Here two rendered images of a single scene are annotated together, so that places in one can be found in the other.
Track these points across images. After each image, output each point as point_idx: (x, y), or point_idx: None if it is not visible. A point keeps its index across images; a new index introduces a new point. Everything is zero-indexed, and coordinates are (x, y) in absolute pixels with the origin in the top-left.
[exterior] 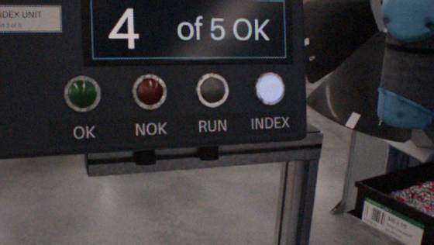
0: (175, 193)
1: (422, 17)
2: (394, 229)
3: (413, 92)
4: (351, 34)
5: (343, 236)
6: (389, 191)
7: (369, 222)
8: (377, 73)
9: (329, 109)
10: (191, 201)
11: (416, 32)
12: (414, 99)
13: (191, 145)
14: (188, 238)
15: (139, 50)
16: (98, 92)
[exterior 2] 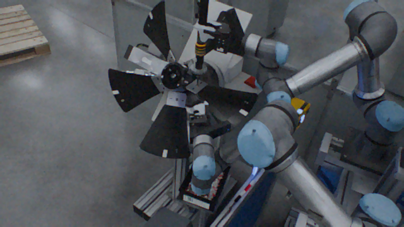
0: (14, 124)
1: (209, 175)
2: (197, 203)
3: (206, 187)
4: (143, 91)
5: (130, 116)
6: (187, 179)
7: (187, 200)
8: (168, 127)
9: (153, 150)
10: (29, 127)
11: (207, 178)
12: (206, 188)
13: None
14: (45, 157)
15: None
16: None
